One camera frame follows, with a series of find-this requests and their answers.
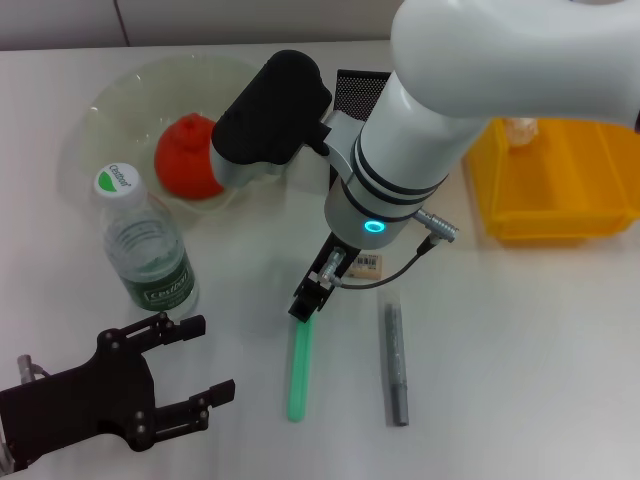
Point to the mint green pen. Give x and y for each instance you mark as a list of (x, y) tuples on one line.
[(299, 375)]

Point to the black right wrist camera housing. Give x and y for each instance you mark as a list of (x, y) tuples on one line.
[(270, 110)]

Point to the white paper ball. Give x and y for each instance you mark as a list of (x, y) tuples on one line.
[(522, 132)]

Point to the grey glitter pen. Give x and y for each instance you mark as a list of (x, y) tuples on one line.
[(395, 350)]

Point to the clear water bottle green label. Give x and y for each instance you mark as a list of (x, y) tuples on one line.
[(145, 250)]

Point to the yellow plastic bin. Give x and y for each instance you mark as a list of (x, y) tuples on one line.
[(575, 200)]

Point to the red-orange citrus fruit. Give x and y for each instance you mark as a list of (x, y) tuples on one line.
[(182, 155)]

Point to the black mesh pen holder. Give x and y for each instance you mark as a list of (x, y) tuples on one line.
[(357, 92)]

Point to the beige eraser with barcode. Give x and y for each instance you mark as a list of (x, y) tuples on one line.
[(371, 267)]

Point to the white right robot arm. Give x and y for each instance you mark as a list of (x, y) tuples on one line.
[(450, 100)]

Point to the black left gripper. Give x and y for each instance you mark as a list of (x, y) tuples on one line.
[(85, 405)]

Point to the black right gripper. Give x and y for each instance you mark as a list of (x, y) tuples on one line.
[(345, 252)]

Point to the pale green glass fruit plate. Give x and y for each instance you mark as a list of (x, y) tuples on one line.
[(130, 100)]

